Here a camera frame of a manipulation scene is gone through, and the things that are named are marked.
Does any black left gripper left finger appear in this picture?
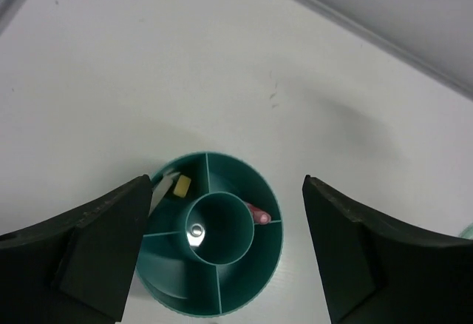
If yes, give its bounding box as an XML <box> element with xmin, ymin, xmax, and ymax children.
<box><xmin>1</xmin><ymin>175</ymin><xmax>152</xmax><ymax>323</ymax></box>

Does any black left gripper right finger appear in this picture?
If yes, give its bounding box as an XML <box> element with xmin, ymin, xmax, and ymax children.
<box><xmin>302</xmin><ymin>176</ymin><xmax>472</xmax><ymax>323</ymax></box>

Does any pink correction tape dispenser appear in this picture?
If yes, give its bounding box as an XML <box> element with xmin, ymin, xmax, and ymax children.
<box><xmin>245</xmin><ymin>202</ymin><xmax>271</xmax><ymax>225</ymax></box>

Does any green correction tape dispenser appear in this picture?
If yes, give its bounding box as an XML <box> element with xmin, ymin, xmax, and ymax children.
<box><xmin>459</xmin><ymin>223</ymin><xmax>473</xmax><ymax>240</ymax></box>

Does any teal round divided organizer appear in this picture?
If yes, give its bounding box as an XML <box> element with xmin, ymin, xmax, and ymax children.
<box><xmin>136</xmin><ymin>152</ymin><xmax>283</xmax><ymax>317</ymax></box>

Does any yellow eraser in organizer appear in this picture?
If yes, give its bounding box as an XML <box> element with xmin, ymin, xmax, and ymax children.
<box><xmin>173</xmin><ymin>175</ymin><xmax>191</xmax><ymax>198</ymax></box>

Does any aluminium table edge rail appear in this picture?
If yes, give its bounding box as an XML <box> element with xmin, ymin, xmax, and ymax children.
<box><xmin>1</xmin><ymin>0</ymin><xmax>472</xmax><ymax>99</ymax></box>

